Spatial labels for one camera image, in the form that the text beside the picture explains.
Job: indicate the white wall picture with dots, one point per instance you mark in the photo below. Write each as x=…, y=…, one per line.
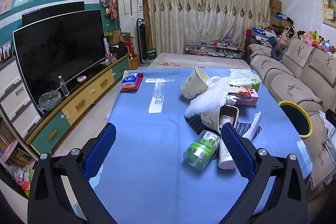
x=5, y=2

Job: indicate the aluminium foil tray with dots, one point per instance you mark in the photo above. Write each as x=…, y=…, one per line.
x=229, y=115

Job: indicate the white loose papers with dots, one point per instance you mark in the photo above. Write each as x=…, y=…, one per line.
x=325, y=129

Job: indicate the yellow rimmed dark bin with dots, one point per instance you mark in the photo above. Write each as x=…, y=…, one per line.
x=296, y=119

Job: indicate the white plastic bottle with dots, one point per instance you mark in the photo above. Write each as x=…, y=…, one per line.
x=225, y=158

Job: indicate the photo frame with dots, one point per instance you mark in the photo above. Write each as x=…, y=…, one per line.
x=6, y=52

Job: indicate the small pink dish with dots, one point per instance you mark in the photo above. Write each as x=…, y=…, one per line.
x=81, y=79

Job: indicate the white plastic drawer unit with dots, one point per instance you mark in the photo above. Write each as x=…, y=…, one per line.
x=15, y=98

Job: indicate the large black television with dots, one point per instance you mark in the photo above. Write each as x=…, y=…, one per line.
x=57, y=50

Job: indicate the green white drink can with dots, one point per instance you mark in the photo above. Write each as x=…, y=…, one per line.
x=245, y=84

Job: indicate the black bag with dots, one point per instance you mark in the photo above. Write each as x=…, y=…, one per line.
x=118, y=50

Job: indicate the pink drink carton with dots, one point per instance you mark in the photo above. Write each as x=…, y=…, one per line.
x=253, y=98

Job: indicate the small green box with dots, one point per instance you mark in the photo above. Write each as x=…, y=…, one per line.
x=151, y=54

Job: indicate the black neck pillow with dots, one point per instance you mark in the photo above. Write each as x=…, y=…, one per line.
x=277, y=52

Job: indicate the bookshelf with books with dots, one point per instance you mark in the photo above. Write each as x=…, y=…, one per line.
x=10, y=140

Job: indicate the cream paper bucket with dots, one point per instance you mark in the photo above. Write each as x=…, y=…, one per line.
x=193, y=86

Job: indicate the floral cream mat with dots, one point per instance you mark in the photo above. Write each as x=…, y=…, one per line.
x=199, y=62

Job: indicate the grey tower fan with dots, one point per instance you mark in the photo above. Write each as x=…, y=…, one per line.
x=143, y=43

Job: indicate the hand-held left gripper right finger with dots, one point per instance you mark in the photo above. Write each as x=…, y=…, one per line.
x=237, y=153

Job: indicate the beige sofa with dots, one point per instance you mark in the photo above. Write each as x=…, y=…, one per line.
x=283, y=79

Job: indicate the black flat object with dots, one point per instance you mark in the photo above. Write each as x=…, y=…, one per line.
x=331, y=115

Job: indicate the white bubble wrap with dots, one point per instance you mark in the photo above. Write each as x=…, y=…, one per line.
x=207, y=100

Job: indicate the glass bowl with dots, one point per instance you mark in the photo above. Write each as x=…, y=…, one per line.
x=50, y=102

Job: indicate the row of plush toys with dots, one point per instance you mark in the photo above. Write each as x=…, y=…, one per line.
x=309, y=37

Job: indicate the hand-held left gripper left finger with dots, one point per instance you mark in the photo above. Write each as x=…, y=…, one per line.
x=101, y=150

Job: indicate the blue tablecloth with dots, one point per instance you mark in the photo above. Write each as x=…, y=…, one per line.
x=147, y=134

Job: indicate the clear plastic folder stack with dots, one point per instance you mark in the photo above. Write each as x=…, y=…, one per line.
x=331, y=145

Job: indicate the green lidded clear jar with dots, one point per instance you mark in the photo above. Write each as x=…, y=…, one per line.
x=200, y=150

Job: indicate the clear plastic water bottle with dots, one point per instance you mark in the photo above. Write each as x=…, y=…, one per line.
x=63, y=87

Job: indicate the cardboard box stack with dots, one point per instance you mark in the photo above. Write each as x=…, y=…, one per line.
x=277, y=11

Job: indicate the blue star-print bag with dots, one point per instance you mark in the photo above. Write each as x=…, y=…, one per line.
x=262, y=34

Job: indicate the red canister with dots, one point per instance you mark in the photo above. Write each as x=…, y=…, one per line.
x=130, y=48

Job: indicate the brown rolled mat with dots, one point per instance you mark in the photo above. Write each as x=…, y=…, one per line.
x=147, y=24

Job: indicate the artificial flower bouquet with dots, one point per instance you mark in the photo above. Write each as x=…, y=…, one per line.
x=110, y=5

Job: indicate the glass low table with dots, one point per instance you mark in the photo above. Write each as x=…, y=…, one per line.
x=215, y=50

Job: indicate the framed wall painting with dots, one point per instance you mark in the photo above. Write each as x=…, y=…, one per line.
x=328, y=3

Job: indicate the blue tissue pack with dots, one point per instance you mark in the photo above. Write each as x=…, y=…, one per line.
x=130, y=81

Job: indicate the cream embroidered curtain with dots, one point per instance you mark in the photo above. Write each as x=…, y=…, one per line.
x=236, y=16
x=173, y=16

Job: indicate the printed paper cup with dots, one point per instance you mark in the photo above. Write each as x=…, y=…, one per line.
x=210, y=120

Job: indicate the yellow wooden bucket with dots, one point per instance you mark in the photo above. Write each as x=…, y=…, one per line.
x=134, y=62

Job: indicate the white tall printed box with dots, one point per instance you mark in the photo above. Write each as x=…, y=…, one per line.
x=106, y=46

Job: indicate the green yellow television cabinet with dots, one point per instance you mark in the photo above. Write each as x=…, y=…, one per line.
x=86, y=96

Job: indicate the blue cap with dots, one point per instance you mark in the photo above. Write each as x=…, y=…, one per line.
x=272, y=41

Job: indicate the open cardboard box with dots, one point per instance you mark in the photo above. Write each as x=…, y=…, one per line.
x=126, y=37

